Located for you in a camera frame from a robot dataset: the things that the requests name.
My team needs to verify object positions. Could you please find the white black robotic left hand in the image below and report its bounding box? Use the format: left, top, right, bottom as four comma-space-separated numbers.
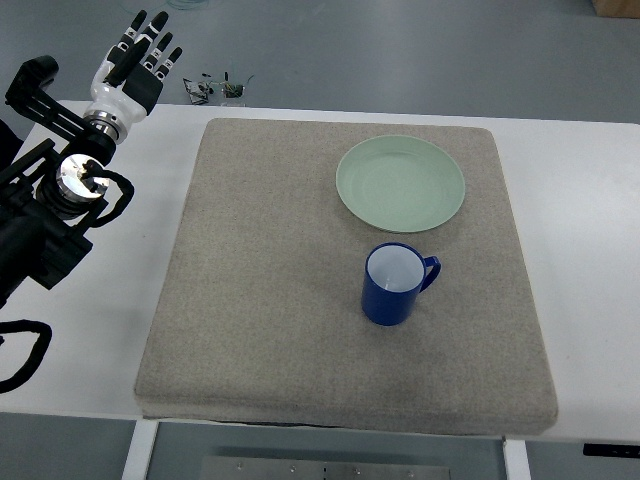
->
83, 10, 182, 144

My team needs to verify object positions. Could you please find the blue mug white inside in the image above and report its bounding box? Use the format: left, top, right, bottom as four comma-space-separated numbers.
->
361, 242, 442, 327

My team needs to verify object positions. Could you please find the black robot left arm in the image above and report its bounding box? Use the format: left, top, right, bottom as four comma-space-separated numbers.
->
1, 55, 135, 301

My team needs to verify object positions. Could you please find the light green plate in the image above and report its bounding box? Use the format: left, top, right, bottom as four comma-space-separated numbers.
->
335, 135, 466, 233

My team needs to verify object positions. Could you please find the grey fabric cushion mat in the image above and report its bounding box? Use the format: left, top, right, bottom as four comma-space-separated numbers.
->
134, 119, 558, 435

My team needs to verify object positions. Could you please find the cardboard box corner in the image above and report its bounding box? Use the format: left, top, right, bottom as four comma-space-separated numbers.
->
592, 0, 640, 19

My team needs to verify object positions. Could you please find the black label under table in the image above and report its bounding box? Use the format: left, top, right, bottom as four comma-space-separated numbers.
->
583, 443, 640, 459

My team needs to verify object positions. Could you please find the small electronics wire clutter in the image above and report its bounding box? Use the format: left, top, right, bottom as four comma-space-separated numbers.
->
182, 71, 254, 107

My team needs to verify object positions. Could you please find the black cable loop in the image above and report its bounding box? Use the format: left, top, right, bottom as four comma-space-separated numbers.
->
0, 319, 54, 394

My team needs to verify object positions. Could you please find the white table leg frame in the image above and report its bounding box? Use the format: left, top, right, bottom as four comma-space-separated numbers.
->
121, 419, 159, 480

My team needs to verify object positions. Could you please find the grey metal base plate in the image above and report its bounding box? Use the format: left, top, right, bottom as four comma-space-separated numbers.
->
199, 456, 451, 480

